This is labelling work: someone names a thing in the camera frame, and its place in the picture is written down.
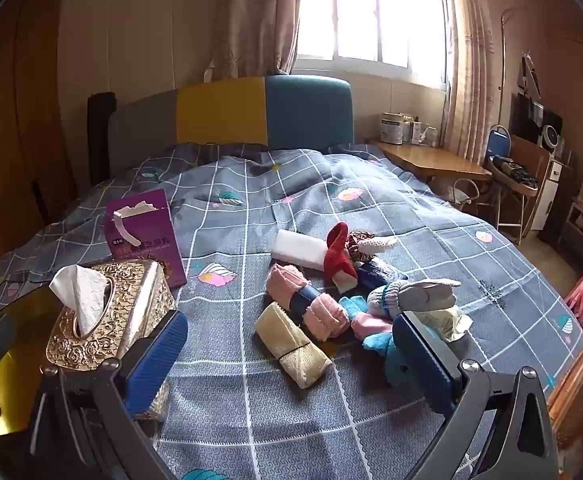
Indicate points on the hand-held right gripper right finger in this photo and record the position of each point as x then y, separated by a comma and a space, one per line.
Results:
421, 360

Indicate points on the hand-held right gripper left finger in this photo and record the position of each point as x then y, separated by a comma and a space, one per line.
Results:
156, 360

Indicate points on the white plastic packet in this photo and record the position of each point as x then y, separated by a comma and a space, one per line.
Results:
446, 322

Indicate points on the blue and pink plush toy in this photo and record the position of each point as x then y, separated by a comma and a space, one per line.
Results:
371, 325

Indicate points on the blue tissue packet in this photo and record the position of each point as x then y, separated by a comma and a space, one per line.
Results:
379, 274

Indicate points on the pink towel blue band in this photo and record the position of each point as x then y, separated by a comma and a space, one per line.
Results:
321, 317

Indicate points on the red and white sock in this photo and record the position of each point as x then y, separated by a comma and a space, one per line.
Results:
336, 260

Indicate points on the beige towel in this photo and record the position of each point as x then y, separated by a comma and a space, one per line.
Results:
286, 340

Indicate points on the brown scrunchie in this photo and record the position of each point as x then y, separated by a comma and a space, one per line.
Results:
357, 242

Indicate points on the ornate gold tissue box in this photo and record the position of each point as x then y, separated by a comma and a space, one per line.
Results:
136, 305

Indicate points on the white tissue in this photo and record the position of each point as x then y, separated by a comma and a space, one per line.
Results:
83, 300

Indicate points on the grey checked quilt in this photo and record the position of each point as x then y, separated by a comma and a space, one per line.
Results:
251, 410

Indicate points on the purple carton box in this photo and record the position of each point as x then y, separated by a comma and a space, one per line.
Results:
146, 240

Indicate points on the wooden desk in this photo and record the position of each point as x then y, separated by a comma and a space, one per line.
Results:
436, 160

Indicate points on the small white cabinet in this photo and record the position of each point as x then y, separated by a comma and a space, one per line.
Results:
551, 195

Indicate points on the small white carton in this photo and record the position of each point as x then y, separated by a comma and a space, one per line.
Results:
426, 134

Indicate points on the wooden wardrobe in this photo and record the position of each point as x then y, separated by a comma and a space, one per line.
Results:
16, 110

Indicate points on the blue folding chair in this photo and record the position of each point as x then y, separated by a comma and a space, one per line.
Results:
497, 142

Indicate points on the white canister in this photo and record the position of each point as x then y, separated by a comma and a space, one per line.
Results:
396, 129

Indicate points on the grey yellow blue headboard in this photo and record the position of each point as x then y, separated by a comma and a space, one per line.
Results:
221, 115

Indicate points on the pink patterned curtain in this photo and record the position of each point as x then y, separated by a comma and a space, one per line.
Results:
256, 15
471, 85

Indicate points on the window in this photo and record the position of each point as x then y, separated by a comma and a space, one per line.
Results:
366, 10

